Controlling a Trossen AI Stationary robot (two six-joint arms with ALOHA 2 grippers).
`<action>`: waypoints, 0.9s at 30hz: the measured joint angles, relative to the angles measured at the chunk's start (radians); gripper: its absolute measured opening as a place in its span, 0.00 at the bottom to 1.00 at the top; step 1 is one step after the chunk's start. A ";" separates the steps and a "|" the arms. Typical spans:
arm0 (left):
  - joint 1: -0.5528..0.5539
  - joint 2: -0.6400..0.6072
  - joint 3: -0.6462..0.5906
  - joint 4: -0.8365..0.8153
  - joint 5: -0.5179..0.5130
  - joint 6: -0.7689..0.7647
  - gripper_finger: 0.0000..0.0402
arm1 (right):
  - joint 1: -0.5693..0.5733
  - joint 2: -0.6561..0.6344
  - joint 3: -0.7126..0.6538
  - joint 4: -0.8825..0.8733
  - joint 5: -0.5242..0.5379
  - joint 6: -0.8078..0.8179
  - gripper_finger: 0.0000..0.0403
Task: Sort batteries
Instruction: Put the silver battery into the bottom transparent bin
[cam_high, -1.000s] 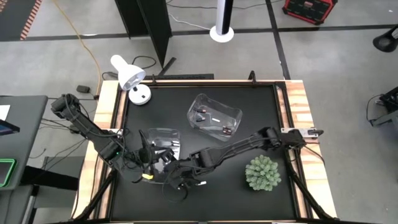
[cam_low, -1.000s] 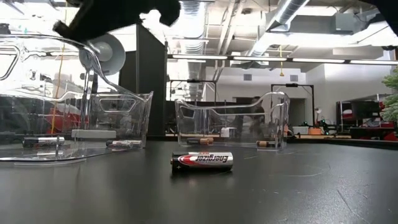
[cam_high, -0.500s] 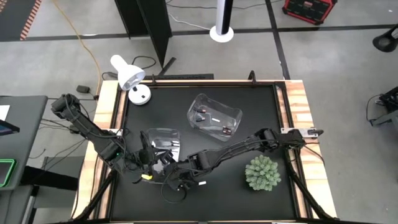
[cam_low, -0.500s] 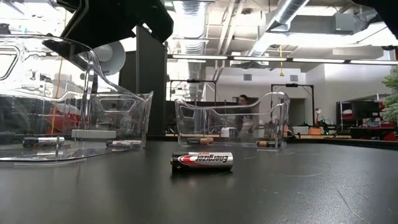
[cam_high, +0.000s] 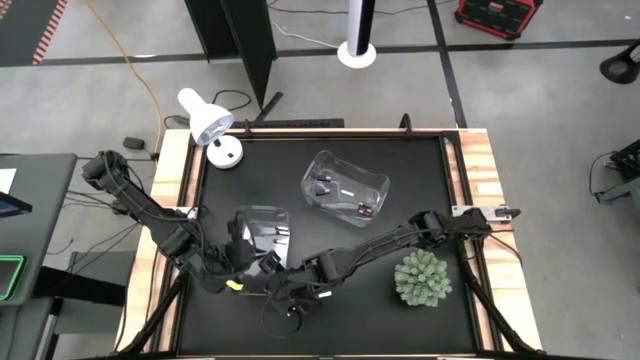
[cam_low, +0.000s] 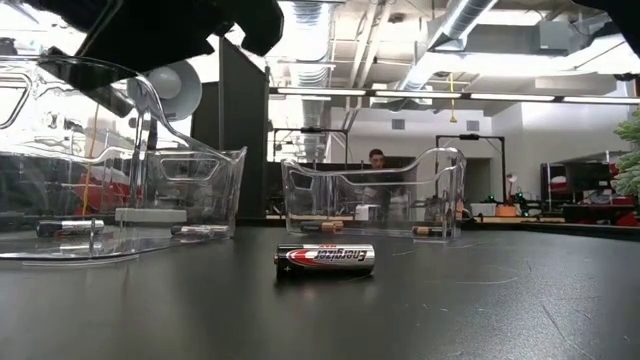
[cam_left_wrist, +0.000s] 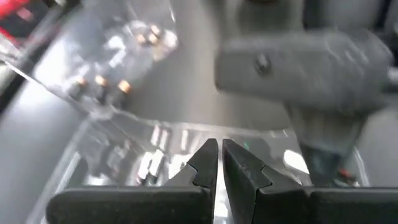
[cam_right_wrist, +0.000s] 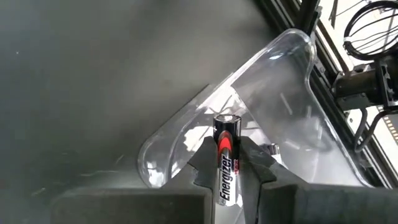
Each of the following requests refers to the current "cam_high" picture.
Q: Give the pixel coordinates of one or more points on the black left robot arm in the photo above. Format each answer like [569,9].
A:
[145,210]

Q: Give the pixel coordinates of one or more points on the white desk lamp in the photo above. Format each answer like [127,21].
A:
[207,120]

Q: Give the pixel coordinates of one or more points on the black table clamp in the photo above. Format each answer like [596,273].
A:
[246,130]
[406,125]

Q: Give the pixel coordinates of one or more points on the black power adapter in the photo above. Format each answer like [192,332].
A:
[134,143]

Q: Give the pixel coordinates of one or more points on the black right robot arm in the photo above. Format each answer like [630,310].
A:
[380,245]

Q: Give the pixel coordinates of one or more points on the green artificial potted plant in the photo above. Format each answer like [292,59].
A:
[422,277]

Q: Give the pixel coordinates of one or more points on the black tablet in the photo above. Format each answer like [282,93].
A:
[12,206]

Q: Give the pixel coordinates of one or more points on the green framed tablet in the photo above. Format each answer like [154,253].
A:
[10,280]

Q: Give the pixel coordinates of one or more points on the white sticker label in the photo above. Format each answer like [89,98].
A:
[347,192]

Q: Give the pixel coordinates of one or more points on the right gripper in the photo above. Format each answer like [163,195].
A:
[305,292]

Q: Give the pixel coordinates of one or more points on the copper black AA battery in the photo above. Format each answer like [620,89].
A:
[324,177]
[321,191]
[366,214]
[365,207]

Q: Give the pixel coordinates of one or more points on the black partition panel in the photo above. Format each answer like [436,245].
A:
[240,40]

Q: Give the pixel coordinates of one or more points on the black orange striped mat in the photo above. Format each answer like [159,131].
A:
[25,30]

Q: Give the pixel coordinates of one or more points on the clear plastic bin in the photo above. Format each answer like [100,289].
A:
[272,215]
[350,172]

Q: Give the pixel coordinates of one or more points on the silver mounting bracket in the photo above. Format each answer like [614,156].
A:
[500,212]

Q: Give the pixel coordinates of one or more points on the gray desk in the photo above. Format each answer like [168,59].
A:
[45,215]

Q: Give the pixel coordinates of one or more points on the red black equipment case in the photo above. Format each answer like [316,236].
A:
[495,20]

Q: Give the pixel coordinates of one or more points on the black frame strut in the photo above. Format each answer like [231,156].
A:
[155,320]
[500,320]

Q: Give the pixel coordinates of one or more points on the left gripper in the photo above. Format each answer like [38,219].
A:
[237,262]

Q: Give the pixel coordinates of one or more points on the white paper sheet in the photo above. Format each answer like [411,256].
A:
[6,181]

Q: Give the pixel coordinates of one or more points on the wooden table border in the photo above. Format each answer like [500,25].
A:
[475,165]

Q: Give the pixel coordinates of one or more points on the black floor stand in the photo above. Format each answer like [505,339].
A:
[620,67]

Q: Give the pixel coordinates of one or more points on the white pole stand base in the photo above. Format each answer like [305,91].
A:
[356,55]

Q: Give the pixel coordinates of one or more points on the black neighbouring robot station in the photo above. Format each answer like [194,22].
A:
[627,160]

